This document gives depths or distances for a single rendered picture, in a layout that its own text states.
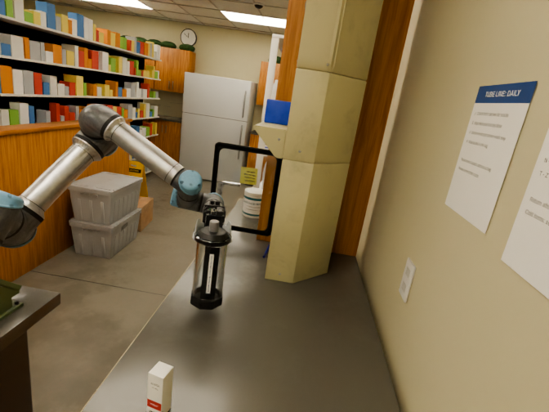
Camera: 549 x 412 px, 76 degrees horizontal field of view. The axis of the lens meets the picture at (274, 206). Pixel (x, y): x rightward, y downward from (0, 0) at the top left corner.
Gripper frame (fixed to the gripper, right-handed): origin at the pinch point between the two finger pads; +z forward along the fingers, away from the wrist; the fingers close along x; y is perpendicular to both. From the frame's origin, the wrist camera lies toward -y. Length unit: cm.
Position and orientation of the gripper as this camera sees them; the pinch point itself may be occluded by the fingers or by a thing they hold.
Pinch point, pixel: (212, 242)
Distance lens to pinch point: 107.7
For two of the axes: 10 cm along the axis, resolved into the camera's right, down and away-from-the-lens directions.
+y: 1.5, -9.5, -2.8
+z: 1.6, 3.0, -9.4
